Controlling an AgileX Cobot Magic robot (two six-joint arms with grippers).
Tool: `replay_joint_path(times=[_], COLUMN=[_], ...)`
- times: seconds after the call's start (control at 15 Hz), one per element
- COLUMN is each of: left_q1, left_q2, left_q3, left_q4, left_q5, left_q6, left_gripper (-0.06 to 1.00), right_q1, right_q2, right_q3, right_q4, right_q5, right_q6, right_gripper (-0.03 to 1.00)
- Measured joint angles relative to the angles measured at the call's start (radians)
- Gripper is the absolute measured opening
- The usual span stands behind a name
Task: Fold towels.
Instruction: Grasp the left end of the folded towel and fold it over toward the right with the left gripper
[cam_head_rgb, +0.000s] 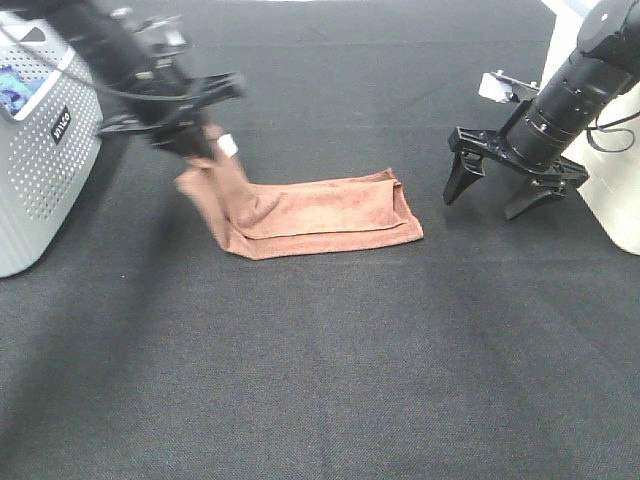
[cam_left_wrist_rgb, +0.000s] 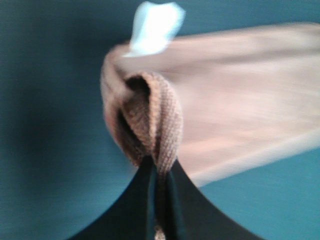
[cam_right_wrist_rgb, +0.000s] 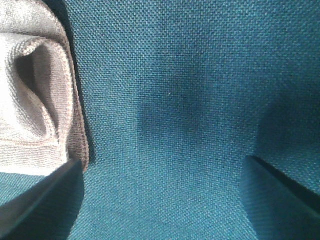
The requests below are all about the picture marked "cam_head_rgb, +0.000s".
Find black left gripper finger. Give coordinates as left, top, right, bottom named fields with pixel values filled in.
left=193, top=72, right=246, bottom=105
left=159, top=124, right=214, bottom=160

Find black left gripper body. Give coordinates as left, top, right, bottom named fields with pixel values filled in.
left=97, top=74, right=211, bottom=151

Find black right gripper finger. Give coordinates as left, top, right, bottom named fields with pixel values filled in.
left=443, top=150, right=485, bottom=205
left=504, top=179, right=566, bottom=220

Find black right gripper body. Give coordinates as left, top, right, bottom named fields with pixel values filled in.
left=448, top=127, right=589, bottom=188

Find brown microfibre towel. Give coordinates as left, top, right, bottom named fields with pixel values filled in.
left=175, top=125, right=424, bottom=260

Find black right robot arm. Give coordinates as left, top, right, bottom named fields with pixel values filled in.
left=443, top=1, right=639, bottom=219

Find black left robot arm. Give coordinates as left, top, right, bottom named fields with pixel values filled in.
left=5, top=1, right=244, bottom=159

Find white towel care tag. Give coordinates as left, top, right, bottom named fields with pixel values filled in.
left=216, top=133, right=238, bottom=158

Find white ribbed storage bin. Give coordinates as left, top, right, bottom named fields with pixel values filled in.
left=541, top=1, right=639, bottom=255

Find black brand label on basket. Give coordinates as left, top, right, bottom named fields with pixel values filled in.
left=50, top=106, right=72, bottom=146

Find grey perforated laundry basket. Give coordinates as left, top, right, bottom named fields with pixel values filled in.
left=1, top=11, right=103, bottom=277

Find blue cloth in basket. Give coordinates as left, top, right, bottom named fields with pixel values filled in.
left=1, top=67, right=43, bottom=116

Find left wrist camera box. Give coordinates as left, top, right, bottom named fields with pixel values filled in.
left=141, top=16, right=192, bottom=56

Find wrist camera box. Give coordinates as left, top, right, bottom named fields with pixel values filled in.
left=141, top=16, right=192, bottom=56
left=478, top=70, right=540, bottom=104

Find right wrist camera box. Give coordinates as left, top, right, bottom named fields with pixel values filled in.
left=478, top=70, right=540, bottom=104

